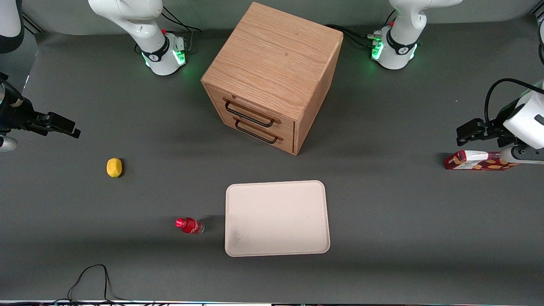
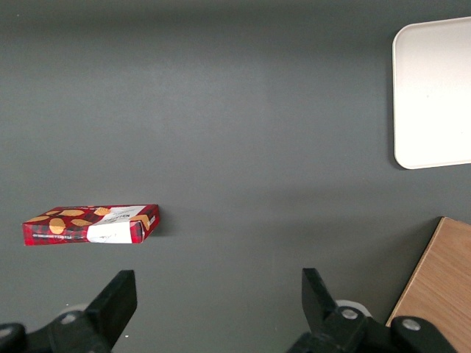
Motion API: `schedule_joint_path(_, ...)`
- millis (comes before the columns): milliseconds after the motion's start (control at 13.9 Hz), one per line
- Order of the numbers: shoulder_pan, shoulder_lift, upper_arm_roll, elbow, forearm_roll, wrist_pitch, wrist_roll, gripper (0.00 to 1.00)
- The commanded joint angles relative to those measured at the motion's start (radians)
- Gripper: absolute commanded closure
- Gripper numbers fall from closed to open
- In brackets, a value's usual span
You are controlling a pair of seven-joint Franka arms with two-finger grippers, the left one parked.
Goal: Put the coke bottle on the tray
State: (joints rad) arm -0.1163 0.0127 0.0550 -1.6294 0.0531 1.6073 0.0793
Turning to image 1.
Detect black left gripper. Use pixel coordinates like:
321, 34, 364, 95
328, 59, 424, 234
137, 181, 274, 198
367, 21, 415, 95
457, 99, 520, 147

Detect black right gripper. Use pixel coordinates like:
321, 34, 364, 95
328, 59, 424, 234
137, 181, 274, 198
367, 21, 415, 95
0, 73, 81, 139

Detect coke bottle with red cap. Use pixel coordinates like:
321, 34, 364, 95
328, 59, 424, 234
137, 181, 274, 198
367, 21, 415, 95
175, 217, 205, 235

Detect beige rectangular tray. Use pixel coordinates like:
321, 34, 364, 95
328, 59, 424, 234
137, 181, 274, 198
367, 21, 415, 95
224, 180, 331, 258

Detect red patterned snack box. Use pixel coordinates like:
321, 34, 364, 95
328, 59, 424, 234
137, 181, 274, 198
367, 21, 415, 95
444, 150, 520, 171

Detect yellow lemon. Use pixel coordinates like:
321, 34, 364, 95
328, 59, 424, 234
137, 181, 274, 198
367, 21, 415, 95
106, 158, 123, 178

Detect wooden two-drawer cabinet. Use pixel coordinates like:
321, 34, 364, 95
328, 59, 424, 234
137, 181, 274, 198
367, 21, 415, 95
201, 2, 344, 156

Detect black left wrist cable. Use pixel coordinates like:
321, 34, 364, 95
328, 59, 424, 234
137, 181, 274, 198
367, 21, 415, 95
484, 78, 544, 124

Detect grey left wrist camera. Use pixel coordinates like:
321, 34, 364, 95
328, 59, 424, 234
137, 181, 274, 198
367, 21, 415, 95
499, 144, 544, 165

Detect dark metal frame rail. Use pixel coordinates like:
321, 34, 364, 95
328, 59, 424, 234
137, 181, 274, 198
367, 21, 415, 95
21, 12, 45, 34

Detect thin black looped cable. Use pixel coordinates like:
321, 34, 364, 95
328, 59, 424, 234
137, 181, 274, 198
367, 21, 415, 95
53, 264, 141, 304

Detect black right arm base cables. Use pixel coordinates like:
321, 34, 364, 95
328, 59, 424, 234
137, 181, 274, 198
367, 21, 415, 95
161, 6, 202, 32

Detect black arm base cables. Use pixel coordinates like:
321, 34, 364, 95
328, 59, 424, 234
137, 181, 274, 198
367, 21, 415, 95
161, 6, 202, 32
325, 24, 383, 49

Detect black left arm base cables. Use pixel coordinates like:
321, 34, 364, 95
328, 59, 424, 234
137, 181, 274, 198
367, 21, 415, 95
325, 24, 383, 49

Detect black wire drawer handle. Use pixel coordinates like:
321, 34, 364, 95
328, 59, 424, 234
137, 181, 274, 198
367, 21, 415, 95
235, 118, 280, 144
224, 99, 275, 128

